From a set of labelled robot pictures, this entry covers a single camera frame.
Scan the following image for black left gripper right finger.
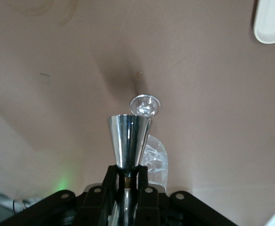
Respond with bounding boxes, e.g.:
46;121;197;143
136;164;162;226

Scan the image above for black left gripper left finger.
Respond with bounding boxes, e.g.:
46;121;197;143
77;164;120;226

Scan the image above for silver metal jigger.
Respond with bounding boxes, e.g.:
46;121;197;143
106;113;154;226

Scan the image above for clear stemmed wine glass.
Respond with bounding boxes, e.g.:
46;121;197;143
129;93;170;193

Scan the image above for brown table cover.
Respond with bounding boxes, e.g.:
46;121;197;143
0;0;275;226

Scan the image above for cream rabbit print tray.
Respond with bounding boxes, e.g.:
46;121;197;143
253;0;275;44

